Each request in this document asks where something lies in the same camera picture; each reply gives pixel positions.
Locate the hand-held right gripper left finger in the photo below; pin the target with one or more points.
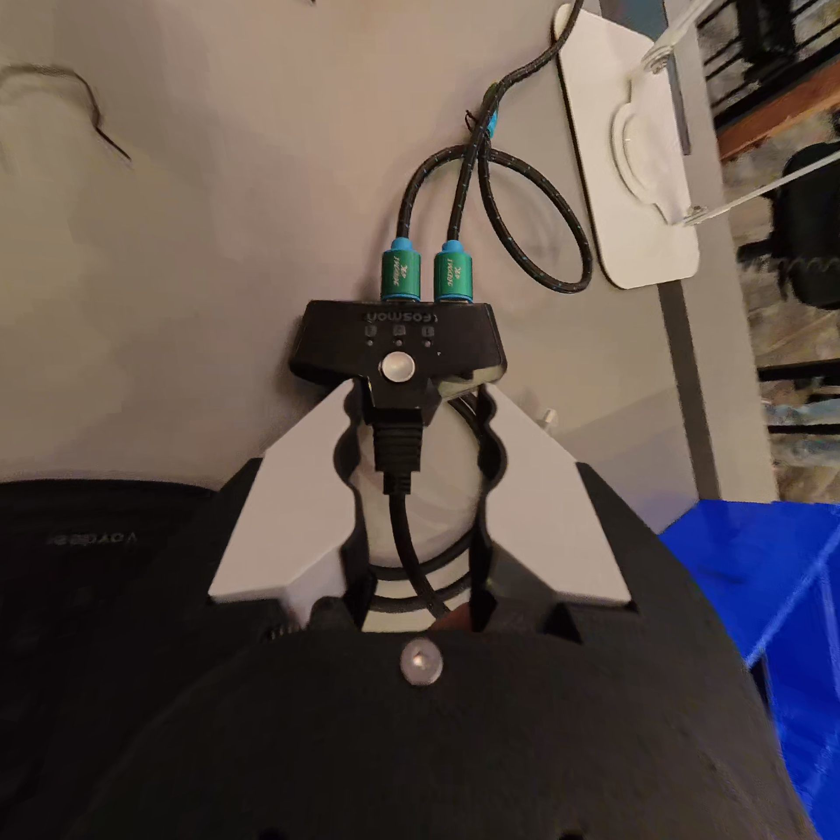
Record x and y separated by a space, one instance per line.
282 525

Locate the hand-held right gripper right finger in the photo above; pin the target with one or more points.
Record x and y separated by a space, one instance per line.
558 525

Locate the black hdmi switch box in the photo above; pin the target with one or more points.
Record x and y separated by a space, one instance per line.
335 335

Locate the black round pad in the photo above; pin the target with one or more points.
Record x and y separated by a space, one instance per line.
79 551

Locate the blue divided plastic bin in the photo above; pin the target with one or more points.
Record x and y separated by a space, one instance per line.
775 591

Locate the white stand base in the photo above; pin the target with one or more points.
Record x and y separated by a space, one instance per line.
617 236

